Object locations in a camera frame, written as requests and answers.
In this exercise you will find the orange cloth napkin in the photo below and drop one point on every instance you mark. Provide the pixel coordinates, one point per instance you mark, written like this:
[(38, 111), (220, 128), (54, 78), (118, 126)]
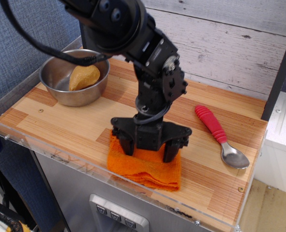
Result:
[(145, 167)]

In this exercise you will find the red handled metal spoon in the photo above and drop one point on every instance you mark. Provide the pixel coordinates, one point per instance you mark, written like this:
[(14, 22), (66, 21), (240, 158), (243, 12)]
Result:
[(230, 156)]

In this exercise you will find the black vertical frame post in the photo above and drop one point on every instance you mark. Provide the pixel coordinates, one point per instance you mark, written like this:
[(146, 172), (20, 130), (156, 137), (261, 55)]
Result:
[(84, 38)]

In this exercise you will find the stainless steel bowl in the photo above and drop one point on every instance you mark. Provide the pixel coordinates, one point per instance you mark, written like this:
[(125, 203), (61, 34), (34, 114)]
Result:
[(55, 76)]

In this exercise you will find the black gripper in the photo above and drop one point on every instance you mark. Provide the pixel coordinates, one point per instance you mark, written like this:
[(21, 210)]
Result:
[(150, 136)]

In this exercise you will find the white ridged appliance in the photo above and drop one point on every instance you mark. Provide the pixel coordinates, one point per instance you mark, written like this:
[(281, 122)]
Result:
[(271, 165)]

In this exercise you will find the stainless steel cabinet front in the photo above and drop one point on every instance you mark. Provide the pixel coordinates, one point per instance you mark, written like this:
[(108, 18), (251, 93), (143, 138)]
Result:
[(72, 186)]

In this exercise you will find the silver button control panel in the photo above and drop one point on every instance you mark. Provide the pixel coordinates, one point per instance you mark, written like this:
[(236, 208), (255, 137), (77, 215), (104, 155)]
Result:
[(110, 217)]

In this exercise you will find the clear acrylic edge guard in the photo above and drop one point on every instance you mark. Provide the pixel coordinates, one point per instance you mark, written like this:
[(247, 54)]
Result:
[(207, 197)]

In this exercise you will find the tan pear shaped toy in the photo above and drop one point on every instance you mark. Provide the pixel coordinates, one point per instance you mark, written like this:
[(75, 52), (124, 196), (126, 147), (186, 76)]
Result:
[(83, 77)]

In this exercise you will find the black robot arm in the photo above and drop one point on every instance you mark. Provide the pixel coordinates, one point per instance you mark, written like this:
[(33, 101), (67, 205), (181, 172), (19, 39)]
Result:
[(123, 27)]

